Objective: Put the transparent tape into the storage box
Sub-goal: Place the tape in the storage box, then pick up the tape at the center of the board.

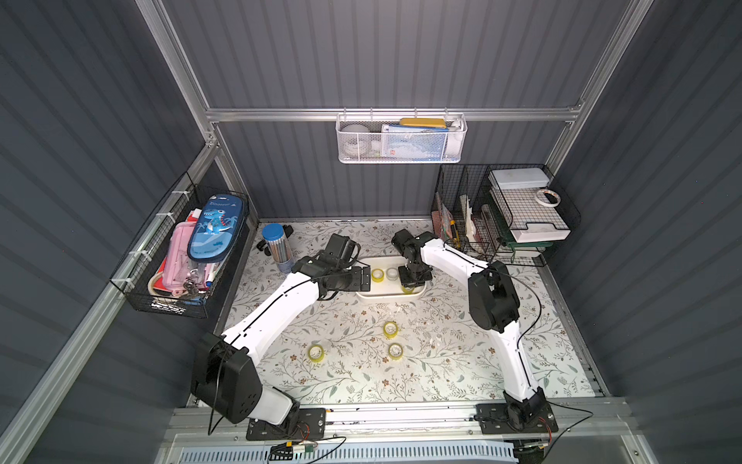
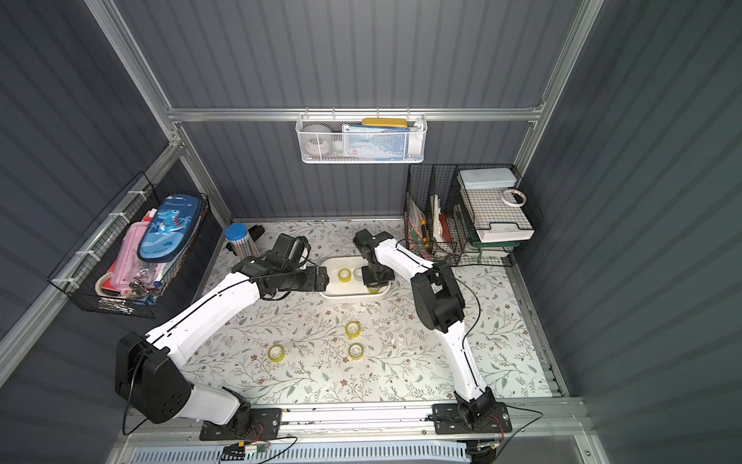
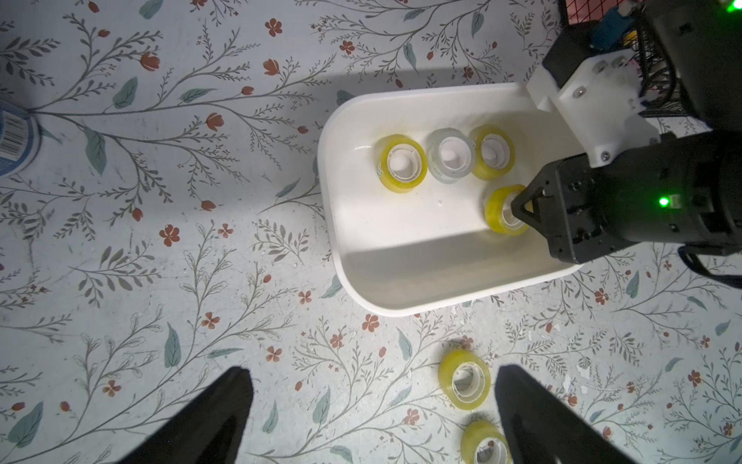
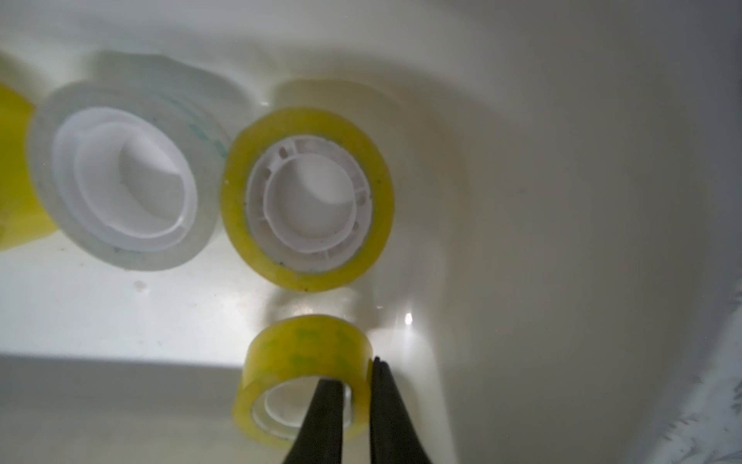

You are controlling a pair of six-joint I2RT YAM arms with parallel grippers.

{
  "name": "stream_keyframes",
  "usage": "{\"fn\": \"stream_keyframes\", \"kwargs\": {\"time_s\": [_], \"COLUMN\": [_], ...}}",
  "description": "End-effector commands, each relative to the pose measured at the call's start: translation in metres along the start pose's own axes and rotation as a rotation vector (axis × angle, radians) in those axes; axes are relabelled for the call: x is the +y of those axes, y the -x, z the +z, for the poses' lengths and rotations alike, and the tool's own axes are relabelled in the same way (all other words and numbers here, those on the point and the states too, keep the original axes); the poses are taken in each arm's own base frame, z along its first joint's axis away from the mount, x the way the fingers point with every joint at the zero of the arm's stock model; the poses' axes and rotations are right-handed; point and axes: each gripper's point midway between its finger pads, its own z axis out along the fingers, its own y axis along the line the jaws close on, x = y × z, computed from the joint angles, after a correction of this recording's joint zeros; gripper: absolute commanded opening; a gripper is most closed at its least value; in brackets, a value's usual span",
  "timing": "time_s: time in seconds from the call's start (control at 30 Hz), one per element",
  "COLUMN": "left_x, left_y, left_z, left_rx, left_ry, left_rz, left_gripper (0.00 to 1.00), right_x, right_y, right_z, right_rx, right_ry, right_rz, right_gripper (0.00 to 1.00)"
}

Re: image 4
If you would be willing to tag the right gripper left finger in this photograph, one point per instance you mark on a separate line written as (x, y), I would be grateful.
(320, 440)

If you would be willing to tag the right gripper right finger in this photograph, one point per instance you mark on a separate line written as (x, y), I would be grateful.
(392, 435)

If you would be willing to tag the yellow tape roll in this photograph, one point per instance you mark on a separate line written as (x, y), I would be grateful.
(23, 218)
(307, 199)
(294, 351)

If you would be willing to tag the white storage box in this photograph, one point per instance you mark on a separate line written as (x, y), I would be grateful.
(566, 239)

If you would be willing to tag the clear transparent tape roll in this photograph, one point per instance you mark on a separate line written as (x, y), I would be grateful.
(129, 161)

